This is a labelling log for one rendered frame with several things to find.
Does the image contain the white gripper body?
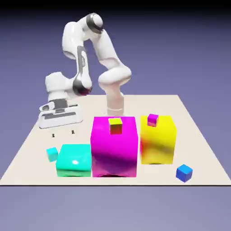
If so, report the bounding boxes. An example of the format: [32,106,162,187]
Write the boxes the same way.
[38,105,84,129]

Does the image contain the small cyan cube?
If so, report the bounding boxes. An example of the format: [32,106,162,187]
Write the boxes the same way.
[46,147,59,162]

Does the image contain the small yellow cube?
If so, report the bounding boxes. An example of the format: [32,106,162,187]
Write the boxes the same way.
[108,117,123,135]

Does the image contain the small magenta cube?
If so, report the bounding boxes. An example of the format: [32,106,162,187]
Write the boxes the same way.
[147,113,160,127]

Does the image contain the small blue cube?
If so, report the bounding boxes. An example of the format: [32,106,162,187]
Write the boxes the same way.
[176,164,194,183]

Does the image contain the large cyan box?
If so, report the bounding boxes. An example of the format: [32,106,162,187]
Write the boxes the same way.
[55,143,92,178]

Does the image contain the large magenta box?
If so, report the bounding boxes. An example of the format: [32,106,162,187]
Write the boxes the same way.
[90,116,138,178]

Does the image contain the large yellow box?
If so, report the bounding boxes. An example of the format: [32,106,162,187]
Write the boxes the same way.
[140,115,177,165]

